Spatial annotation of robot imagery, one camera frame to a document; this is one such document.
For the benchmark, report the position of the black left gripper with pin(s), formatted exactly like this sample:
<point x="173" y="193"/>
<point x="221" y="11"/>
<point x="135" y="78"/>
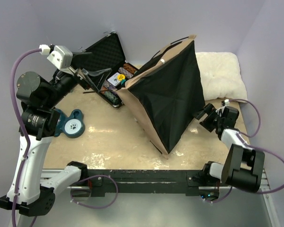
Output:
<point x="97" y="80"/>

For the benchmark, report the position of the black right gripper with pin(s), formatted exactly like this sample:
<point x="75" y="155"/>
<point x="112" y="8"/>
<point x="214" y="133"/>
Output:
<point x="207" y="109"/>

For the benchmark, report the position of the white fluffy pillow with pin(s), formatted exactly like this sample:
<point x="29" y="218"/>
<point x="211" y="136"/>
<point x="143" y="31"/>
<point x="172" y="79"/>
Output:
<point x="220" y="76"/>

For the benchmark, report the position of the beige fabric pet tent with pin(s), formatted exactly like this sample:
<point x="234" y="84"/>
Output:
<point x="165" y="93"/>

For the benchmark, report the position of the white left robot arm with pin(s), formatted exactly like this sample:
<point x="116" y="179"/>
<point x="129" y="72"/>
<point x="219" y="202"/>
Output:
<point x="34" y="100"/>

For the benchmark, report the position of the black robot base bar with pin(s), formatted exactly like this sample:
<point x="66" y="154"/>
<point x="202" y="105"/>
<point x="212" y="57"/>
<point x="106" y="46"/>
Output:
<point x="187" y="182"/>

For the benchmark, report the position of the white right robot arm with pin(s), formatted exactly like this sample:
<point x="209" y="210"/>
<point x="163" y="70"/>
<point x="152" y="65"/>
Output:
<point x="240" y="153"/>

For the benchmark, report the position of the teal double pet bowl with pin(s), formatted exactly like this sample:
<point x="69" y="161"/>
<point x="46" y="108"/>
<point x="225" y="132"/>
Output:
<point x="72" y="126"/>

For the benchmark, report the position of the black poker chip case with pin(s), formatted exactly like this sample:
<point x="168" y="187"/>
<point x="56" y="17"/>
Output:
<point x="107" y="53"/>

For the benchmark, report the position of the white playing card deck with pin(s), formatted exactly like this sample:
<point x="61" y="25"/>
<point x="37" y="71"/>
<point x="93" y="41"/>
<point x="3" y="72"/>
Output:
<point x="113" y="80"/>

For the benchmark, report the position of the yellow big blind button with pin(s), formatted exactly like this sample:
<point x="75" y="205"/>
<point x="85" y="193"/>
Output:
<point x="121" y="77"/>

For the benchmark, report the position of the green blue poker chip roll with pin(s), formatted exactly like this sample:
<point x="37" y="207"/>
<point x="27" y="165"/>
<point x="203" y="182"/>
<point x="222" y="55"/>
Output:
<point x="114" y="100"/>

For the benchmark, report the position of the red poker chip roll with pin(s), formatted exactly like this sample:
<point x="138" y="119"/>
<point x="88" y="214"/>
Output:
<point x="128" y="69"/>

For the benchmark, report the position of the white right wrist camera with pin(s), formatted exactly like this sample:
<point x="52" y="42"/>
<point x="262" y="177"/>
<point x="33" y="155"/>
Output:
<point x="225" y="103"/>

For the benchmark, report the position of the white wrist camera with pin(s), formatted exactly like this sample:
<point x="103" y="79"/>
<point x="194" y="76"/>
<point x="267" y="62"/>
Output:
<point x="225" y="103"/>
<point x="57" y="55"/>

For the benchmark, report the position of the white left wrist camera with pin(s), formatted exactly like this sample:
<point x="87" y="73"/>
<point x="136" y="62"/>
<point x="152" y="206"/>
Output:
<point x="57" y="55"/>

